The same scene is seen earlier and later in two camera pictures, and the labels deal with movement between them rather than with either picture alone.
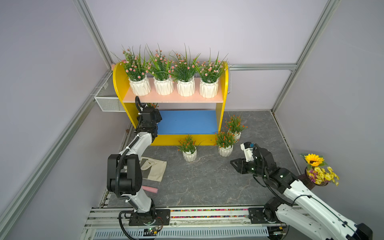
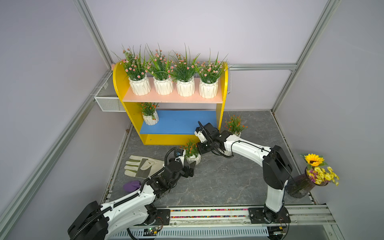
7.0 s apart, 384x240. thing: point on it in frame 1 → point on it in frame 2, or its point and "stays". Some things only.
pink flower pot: [210, 72] stays
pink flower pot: [161, 70] stays
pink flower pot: [136, 69] stays
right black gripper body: [246, 167] → [204, 147]
